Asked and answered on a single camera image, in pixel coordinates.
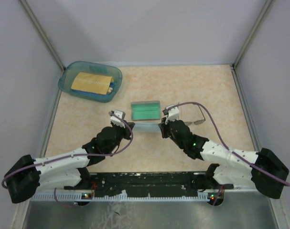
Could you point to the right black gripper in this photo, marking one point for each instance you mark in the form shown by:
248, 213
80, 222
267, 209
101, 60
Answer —
163, 126

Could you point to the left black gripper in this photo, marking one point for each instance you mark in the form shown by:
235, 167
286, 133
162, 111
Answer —
126, 130

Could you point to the light blue cleaning cloth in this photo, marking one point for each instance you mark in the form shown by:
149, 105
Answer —
146, 127

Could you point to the grey glasses case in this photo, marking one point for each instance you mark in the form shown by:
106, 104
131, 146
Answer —
145, 110

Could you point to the metal frame sunglasses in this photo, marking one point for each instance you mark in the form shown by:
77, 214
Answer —
191, 114

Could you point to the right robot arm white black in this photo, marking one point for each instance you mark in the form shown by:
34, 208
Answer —
262, 170

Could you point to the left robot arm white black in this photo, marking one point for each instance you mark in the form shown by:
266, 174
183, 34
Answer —
29, 176

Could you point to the teal plastic bin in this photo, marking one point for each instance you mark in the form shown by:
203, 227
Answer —
72, 70

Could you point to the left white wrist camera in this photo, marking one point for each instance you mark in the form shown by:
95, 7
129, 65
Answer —
117, 118

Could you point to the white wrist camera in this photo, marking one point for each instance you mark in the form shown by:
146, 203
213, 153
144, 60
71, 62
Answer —
117, 118
171, 113

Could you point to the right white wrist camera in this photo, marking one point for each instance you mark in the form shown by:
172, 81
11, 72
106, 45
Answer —
171, 113

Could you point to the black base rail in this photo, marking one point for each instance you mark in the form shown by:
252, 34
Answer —
148, 185

